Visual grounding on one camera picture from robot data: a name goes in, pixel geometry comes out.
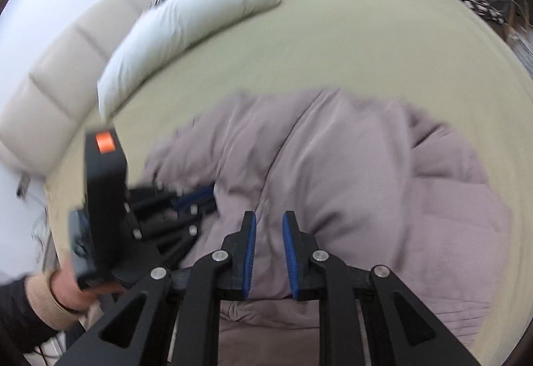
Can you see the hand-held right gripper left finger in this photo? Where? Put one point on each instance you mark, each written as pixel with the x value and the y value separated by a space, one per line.
pixel 250 253

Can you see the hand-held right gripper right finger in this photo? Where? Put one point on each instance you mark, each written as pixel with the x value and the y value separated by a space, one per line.
pixel 289 253

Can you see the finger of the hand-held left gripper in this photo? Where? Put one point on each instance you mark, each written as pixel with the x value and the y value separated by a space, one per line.
pixel 170 241
pixel 191 197

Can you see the mauve hooded puffer jacket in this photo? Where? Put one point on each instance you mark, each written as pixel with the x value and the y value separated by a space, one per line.
pixel 354 182

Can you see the person's left forearm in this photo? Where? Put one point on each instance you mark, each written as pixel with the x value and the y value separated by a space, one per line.
pixel 29 312

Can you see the person's left hand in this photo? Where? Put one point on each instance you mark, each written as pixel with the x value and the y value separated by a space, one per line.
pixel 68 289

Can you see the beige padded headboard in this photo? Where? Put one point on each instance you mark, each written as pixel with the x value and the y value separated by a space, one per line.
pixel 70 78

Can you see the white pillow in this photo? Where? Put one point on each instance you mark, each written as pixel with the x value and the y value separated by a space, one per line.
pixel 187 24

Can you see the bed with olive sheet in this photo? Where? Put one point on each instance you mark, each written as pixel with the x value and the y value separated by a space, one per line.
pixel 333 37

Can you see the patterned dark cushion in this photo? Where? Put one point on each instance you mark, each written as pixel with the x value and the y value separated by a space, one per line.
pixel 479 7

